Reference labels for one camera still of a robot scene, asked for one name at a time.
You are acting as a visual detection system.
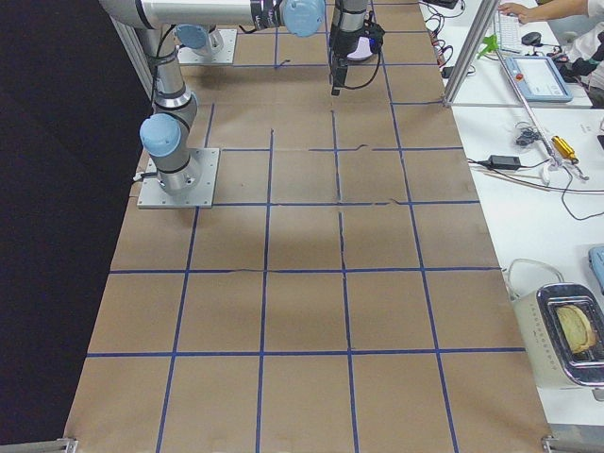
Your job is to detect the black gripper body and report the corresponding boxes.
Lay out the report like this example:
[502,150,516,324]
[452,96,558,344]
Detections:
[328,27,360,71]

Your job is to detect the lavender plate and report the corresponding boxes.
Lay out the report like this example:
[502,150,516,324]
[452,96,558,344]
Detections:
[347,37,373,62]

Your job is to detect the person hand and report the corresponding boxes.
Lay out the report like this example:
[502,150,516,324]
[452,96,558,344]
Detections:
[497,2,532,24]

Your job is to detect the green clip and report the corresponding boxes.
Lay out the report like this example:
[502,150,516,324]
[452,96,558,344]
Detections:
[477,34,499,59]

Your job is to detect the white keyboard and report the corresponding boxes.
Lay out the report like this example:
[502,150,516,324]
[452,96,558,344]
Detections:
[493,11,523,54]

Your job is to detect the black power adapter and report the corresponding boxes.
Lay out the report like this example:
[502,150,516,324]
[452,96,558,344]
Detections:
[487,155,522,171]

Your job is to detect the black computer mouse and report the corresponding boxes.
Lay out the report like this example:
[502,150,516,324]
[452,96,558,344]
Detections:
[521,31,542,47]

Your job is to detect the blue teach pendant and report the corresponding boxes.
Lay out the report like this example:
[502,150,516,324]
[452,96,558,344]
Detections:
[504,56,573,103]

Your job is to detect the wooden chopsticks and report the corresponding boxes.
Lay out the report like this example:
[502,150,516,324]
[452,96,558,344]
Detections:
[479,171,554,192]

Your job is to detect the yellow tool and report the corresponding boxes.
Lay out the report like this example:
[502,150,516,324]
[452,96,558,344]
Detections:
[551,136,579,164]

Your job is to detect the toast slice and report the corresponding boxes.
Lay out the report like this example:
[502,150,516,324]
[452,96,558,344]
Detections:
[556,305,596,354]

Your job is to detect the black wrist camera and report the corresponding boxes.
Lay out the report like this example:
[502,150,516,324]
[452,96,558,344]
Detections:
[362,21,385,55]

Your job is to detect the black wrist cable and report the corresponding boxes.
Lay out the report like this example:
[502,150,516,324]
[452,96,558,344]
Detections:
[340,46,382,91]

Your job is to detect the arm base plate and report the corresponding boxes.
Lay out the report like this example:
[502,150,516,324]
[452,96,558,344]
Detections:
[137,148,220,209]
[178,29,237,66]

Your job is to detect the aluminium frame post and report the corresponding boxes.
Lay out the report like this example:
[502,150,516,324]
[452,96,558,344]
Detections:
[443,0,499,107]

